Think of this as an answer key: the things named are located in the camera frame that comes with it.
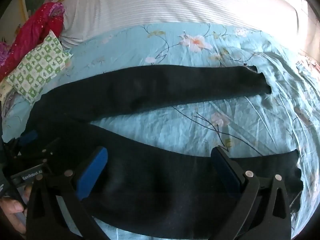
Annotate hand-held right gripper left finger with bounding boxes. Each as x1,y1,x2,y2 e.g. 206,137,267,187
26,146,108,240

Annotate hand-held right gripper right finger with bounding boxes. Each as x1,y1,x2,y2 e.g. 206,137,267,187
211,146,292,240

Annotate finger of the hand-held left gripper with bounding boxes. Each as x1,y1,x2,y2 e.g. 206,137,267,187
37,137,62,167
7,130,38,157

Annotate black pants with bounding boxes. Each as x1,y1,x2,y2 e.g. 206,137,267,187
24,64,303,240

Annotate person's left hand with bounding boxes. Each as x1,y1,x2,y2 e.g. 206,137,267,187
0,197,27,235

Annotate cream patterned cloth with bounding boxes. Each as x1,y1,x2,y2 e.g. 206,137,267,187
0,81,14,102

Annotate blue floral bed sheet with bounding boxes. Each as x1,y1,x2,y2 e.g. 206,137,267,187
2,22,320,240

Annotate green checked pillow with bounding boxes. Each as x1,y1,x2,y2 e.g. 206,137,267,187
5,29,73,105

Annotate red floral quilt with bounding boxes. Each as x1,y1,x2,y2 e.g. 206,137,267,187
0,2,66,82

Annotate white striped blanket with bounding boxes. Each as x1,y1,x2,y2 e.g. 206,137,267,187
54,0,304,48

